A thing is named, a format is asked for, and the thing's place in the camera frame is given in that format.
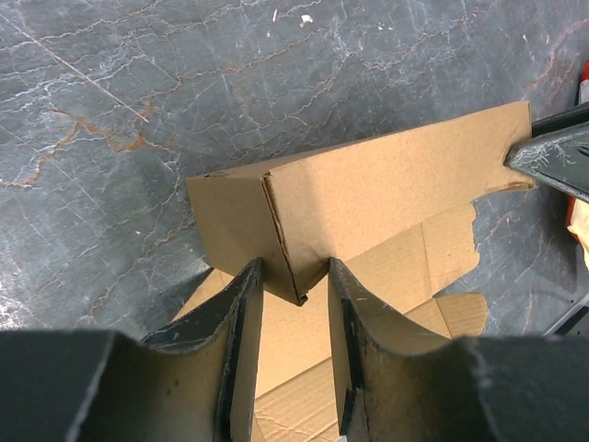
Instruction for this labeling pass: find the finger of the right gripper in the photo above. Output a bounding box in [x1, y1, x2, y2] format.
[504, 103, 589, 203]

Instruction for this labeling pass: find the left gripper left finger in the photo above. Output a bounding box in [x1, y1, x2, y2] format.
[1, 259, 263, 441]

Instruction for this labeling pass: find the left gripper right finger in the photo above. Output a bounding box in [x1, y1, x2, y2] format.
[328, 259, 588, 441]

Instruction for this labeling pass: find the red snack bag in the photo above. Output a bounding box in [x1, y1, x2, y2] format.
[566, 62, 588, 233]

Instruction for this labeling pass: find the beige cassava chips bag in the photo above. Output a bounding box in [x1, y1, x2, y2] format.
[568, 215, 589, 269]

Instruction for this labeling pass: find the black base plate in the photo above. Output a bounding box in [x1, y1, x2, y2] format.
[544, 295, 589, 338]

